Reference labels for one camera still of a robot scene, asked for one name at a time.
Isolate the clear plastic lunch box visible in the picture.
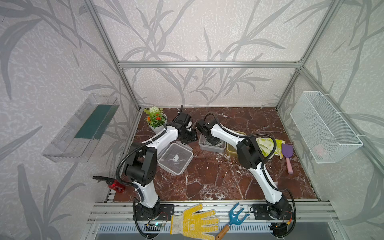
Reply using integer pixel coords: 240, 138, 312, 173
199, 135, 227, 154

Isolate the clear lunch box lid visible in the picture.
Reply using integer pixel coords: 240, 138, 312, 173
158, 142, 194, 176

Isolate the olive yellow lunch box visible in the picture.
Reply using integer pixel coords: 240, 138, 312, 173
226, 131, 246, 157

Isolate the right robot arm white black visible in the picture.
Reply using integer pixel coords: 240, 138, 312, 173
196, 120, 291, 220

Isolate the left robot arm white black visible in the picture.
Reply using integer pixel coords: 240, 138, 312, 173
115, 124, 198, 210

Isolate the white flower pot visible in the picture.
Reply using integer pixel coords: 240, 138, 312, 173
148, 113, 168, 134

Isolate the green artificial plant with flowers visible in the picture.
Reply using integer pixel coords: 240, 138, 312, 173
144, 107, 166, 128

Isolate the green yellow cloth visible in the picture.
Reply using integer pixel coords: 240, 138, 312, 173
256, 138, 286, 159

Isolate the purple pink toy shovel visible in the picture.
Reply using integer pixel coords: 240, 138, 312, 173
282, 144, 294, 175

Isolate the red black spray bottle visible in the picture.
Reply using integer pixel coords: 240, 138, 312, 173
93, 176, 126, 193

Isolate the yellow work glove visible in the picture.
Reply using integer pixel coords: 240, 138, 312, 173
170, 204, 220, 240

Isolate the teal garden hand fork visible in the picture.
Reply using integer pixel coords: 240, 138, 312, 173
215, 202, 250, 240

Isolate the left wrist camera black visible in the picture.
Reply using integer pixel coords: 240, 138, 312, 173
172, 105, 192, 131

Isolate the clear acrylic wall shelf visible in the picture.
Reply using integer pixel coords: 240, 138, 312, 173
42, 94, 120, 163

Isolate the white wire mesh basket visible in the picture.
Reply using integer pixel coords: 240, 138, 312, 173
290, 91, 364, 164

